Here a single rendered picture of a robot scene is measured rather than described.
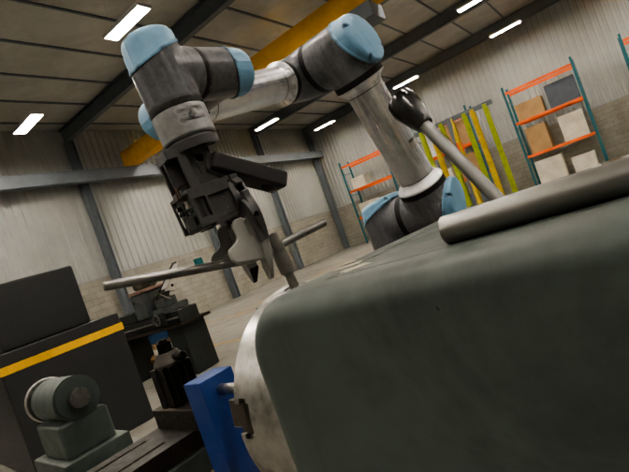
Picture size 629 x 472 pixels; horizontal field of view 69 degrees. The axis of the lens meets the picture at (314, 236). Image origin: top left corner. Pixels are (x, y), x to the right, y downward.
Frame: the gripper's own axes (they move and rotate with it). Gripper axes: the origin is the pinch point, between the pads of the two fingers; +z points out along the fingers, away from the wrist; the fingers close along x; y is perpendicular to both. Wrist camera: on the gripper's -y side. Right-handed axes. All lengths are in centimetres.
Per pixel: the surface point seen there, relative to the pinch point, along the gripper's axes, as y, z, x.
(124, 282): 17.7, -6.2, 0.4
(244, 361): 8.4, 9.7, 0.5
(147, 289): -157, 18, -667
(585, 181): 1.0, -0.7, 44.9
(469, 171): -5.1, -3.0, 33.4
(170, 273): 12.4, -4.9, 0.4
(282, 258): -3.0, -0.4, 0.9
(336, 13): -843, -395, -722
